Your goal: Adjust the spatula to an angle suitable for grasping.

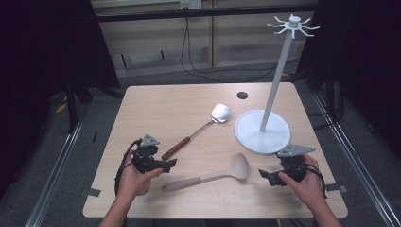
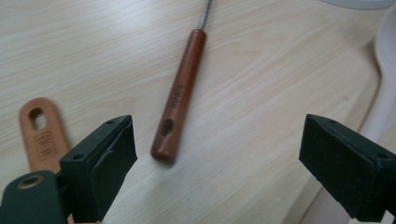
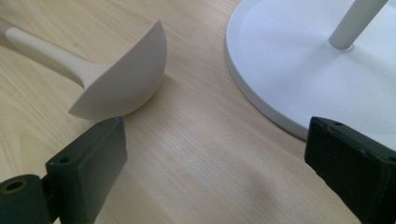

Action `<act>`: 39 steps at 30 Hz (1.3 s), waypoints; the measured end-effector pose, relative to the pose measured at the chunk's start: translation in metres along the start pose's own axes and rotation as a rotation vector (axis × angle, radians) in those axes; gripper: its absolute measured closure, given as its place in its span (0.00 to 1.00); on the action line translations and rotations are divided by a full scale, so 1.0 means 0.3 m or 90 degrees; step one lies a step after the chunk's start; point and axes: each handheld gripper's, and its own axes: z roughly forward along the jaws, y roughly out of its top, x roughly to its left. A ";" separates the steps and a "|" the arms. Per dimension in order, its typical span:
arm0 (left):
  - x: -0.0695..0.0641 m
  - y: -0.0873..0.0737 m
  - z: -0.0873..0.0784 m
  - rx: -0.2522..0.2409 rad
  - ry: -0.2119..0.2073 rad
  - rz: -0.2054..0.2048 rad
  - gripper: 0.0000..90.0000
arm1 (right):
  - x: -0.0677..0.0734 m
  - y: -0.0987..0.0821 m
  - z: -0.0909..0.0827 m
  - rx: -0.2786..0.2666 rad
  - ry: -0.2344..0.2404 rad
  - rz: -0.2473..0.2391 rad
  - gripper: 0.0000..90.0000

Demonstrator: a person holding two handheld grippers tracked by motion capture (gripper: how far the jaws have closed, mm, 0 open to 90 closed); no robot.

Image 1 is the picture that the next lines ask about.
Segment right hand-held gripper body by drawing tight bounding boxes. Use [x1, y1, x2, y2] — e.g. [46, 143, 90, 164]
[276, 144, 316, 183]

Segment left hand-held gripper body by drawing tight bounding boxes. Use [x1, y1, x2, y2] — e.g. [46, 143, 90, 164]
[131, 133, 166, 175]

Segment white utensil rack stand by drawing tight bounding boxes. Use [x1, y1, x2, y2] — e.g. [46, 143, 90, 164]
[234, 13, 321, 156]

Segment person's right hand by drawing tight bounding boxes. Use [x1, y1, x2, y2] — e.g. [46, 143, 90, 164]
[277, 153, 327, 211]

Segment person's left hand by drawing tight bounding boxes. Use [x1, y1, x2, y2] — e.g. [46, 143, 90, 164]
[116, 149, 165, 199]

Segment black metal stand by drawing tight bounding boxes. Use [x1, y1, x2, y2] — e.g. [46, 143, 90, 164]
[64, 79, 93, 134]

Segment black curtain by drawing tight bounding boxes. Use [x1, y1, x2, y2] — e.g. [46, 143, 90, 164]
[0, 0, 121, 198]
[297, 0, 401, 160]

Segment black horizontal bar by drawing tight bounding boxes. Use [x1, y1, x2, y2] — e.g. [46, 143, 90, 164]
[94, 4, 318, 23]

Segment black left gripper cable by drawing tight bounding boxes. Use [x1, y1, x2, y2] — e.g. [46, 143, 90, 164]
[113, 138, 143, 197]

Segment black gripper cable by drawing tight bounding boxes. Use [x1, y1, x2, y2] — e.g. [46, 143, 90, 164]
[113, 138, 143, 197]
[304, 163, 328, 200]

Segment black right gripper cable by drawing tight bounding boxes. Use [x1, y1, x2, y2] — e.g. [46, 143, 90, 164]
[304, 163, 328, 200]

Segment grey table edge bracket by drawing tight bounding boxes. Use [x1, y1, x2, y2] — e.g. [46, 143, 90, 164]
[324, 183, 350, 194]
[79, 187, 102, 199]

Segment metal floor rail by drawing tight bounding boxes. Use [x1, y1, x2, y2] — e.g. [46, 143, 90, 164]
[24, 107, 90, 227]
[311, 91, 401, 227]

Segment white wall power outlet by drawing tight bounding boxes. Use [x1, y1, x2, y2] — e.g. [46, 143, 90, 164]
[179, 0, 203, 10]

